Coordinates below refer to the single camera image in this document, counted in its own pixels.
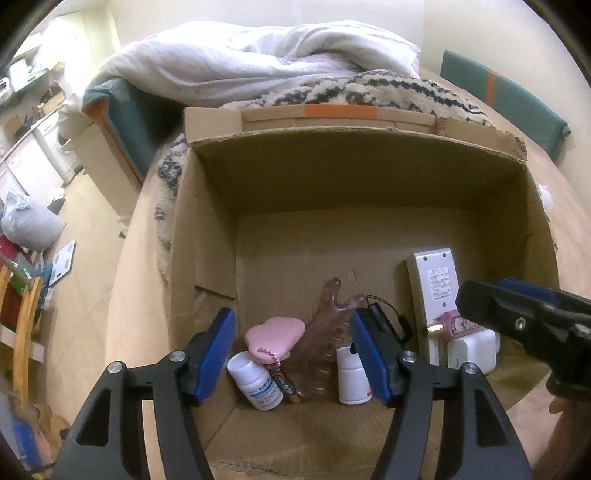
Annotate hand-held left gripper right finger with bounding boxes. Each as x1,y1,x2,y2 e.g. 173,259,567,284
349,307,534,480

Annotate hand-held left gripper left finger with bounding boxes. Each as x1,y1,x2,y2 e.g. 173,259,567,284
53,308,238,480

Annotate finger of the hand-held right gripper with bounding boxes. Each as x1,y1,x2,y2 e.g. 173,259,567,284
499,277,566,308
455,279,552,358

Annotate pink spray bottle gold cap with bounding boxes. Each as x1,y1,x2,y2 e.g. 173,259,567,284
425,310,481,342

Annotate black flashlight with strap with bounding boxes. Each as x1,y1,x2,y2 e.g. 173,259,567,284
365,295,414,342

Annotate white charger adapter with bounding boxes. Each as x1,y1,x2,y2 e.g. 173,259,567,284
445,329,501,372

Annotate white pill bottle blue label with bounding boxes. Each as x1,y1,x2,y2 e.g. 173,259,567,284
226,351,284,411

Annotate pink translucent comb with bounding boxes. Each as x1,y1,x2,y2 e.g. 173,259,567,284
281,277,365,402

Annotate pink pouch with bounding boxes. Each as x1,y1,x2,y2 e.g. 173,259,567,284
244,316,305,365

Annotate black and yellow battery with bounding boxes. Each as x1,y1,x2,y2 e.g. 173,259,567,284
272,367,303,404

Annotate cardboard box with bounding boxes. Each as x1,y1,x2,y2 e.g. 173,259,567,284
157,105,561,478

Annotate person's right hand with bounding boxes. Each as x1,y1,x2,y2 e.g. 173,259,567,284
538,394,591,480

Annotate white pill bottle red label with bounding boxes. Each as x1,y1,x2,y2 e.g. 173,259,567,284
335,345,374,406

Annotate white bathroom scale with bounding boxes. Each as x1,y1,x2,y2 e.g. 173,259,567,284
46,239,77,289

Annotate teal padded board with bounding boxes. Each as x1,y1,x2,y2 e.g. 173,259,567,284
440,50,570,164
83,76,185,185

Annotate yellow wooden rack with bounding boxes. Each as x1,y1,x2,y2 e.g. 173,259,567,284
0,265,47,407

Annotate blue box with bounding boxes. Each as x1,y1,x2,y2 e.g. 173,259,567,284
9,411,40,460

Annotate white bed base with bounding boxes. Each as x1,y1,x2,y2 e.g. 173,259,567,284
74,124,139,217

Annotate white plastic bag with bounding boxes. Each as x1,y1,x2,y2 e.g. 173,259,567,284
1,191,68,252

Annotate zebra patterned blanket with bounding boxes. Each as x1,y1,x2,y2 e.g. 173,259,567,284
154,69,483,278

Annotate white cabinets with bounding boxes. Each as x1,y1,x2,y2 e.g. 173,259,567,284
0,104,84,199

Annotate white duvet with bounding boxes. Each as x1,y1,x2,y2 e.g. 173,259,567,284
58,21,422,139

